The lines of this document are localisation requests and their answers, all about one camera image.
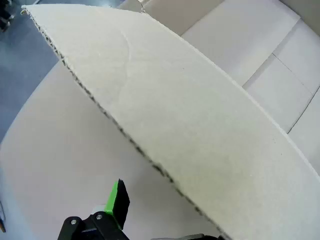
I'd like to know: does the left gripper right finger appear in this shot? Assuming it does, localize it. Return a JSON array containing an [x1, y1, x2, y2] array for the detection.
[[183, 233, 223, 240]]

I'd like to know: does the brown cardboard box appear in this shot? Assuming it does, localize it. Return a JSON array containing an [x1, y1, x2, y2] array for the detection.
[[21, 0, 320, 240]]

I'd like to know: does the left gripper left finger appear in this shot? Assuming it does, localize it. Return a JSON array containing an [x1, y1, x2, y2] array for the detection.
[[59, 178, 131, 240]]

